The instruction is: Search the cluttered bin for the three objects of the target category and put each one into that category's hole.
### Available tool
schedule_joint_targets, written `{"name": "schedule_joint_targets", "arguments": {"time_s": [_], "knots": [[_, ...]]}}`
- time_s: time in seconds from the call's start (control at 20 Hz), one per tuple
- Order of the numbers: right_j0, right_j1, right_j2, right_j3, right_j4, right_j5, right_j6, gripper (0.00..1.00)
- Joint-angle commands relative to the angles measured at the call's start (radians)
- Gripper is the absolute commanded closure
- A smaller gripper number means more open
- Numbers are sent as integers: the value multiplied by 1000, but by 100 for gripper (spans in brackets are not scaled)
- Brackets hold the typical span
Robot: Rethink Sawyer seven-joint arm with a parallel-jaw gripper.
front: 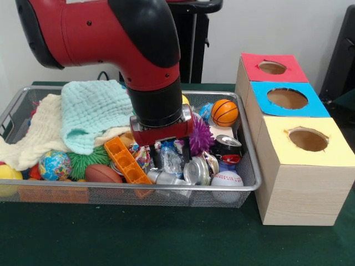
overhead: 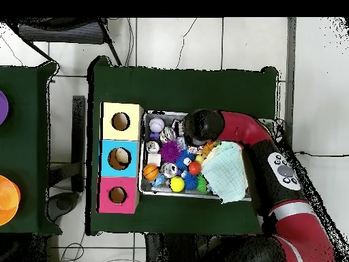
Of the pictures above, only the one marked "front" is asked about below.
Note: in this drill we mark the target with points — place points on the white toy baseball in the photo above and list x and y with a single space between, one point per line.
227 178

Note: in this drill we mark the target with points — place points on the shallow silver mesh bin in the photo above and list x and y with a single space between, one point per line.
111 196

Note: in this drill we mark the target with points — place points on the brown toy football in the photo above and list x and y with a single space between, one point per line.
102 173

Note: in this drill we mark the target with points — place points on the mint waffle cloth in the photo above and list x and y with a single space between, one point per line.
91 110

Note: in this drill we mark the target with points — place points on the crushed silver can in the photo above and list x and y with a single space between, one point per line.
197 170

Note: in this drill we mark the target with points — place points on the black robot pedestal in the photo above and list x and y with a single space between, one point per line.
194 41

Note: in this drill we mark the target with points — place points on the wooden box with three holes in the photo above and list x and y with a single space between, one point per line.
299 194

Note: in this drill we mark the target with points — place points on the dark green table cloth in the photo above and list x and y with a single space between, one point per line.
166 235

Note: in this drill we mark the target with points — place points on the black upright panel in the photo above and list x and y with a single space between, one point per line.
341 55

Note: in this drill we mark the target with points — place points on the cream waffle cloth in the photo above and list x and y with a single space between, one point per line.
36 138

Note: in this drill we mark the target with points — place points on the orange plastic building brick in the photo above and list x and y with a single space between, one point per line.
124 160

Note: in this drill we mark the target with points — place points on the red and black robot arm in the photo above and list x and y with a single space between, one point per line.
97 33

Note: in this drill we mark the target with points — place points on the purple spiky rubber ball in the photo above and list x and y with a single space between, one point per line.
201 137

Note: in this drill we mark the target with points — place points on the dark green side-table cloth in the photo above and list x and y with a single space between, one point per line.
346 101

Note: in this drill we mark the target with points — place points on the orange toy basketball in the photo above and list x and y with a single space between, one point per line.
224 112

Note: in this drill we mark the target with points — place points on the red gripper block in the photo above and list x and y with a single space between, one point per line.
163 134

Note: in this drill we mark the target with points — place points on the globe print ball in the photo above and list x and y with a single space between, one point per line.
55 165

